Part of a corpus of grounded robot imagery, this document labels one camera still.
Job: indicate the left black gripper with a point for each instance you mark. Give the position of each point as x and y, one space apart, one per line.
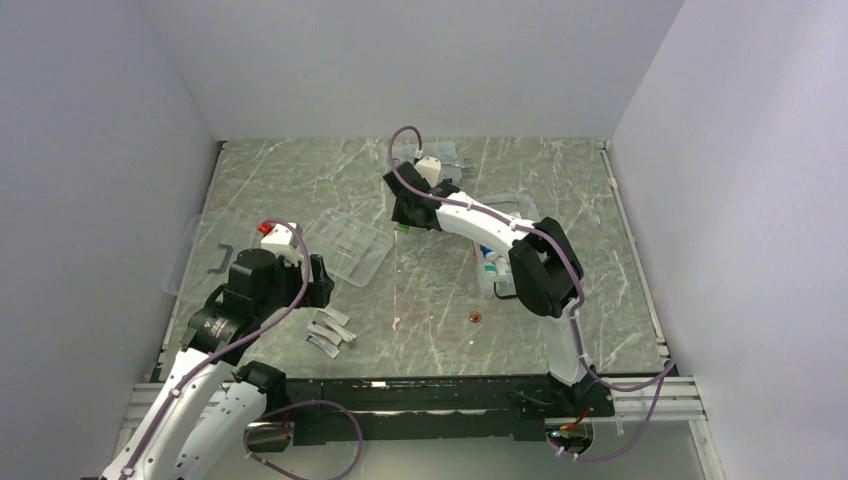
316 294

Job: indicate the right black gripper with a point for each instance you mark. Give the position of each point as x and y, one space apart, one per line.
398 215

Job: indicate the clear first aid box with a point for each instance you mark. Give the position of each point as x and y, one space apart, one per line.
519 205

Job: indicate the white bottle blue label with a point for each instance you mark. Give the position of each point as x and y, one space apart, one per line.
488 254

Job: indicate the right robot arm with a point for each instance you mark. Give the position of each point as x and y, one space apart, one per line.
543 265

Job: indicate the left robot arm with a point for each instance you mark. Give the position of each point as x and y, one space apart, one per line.
209 397

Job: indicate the white sachet top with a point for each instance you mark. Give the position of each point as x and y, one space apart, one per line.
341 318

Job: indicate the clear screw box blue latches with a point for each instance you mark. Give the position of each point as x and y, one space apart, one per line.
445 151

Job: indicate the clear divided organizer tray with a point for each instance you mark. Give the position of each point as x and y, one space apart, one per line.
352 250

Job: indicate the blue printed sachet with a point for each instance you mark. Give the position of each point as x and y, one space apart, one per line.
325 345

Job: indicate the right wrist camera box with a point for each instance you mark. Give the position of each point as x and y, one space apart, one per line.
430 169

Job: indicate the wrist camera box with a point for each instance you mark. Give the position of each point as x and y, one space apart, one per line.
430 169
279 240

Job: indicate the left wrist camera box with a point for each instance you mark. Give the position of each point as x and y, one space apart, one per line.
279 240

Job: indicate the black base frame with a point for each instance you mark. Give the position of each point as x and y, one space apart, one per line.
319 411

